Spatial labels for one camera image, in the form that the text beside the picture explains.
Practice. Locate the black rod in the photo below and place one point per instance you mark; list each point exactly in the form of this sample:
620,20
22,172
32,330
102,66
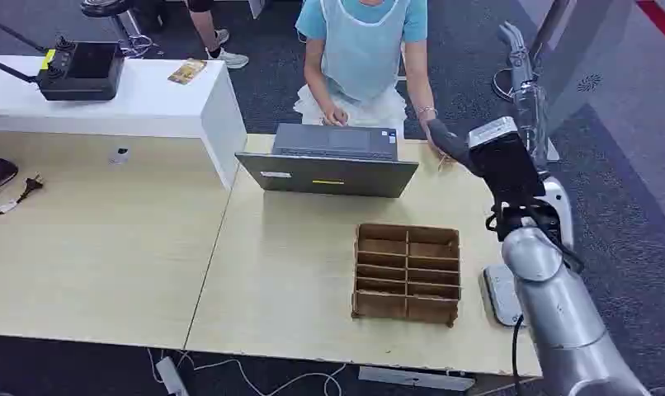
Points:
15,34
7,69

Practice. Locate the person's right hand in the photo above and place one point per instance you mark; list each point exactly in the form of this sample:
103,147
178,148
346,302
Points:
335,116

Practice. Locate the black controller device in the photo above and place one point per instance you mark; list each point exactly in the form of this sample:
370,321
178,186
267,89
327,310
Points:
86,76

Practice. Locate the grey laptop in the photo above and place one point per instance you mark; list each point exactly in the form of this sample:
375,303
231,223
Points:
332,175

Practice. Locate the grey metal bar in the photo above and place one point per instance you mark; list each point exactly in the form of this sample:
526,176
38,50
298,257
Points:
414,379

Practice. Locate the standing person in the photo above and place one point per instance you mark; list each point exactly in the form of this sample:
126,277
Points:
204,24

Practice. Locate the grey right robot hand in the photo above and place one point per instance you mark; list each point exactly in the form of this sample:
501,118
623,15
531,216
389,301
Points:
453,145

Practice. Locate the grey pillar stand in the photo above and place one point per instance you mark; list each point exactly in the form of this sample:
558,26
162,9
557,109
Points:
578,65

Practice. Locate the white power strip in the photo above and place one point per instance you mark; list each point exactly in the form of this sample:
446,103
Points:
171,377

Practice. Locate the white furniture leg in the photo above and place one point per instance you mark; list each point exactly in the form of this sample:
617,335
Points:
257,8

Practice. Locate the chrome stanchion post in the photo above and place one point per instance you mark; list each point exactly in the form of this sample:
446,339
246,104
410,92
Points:
551,24

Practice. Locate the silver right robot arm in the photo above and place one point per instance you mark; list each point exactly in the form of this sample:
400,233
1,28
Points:
562,317

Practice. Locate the seated person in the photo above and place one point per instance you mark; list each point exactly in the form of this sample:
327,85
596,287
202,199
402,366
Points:
360,49

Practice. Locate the white counter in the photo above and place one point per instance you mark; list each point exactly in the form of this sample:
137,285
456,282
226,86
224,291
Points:
146,109

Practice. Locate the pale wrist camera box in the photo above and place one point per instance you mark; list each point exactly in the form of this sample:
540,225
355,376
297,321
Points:
502,166

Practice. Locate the wooden compartment card box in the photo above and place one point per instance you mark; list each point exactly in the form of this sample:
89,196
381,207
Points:
406,273

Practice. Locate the white flat pad device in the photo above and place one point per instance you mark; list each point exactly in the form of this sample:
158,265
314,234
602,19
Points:
499,295

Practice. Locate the person's left hand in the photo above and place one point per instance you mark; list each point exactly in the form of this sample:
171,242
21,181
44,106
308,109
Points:
426,123

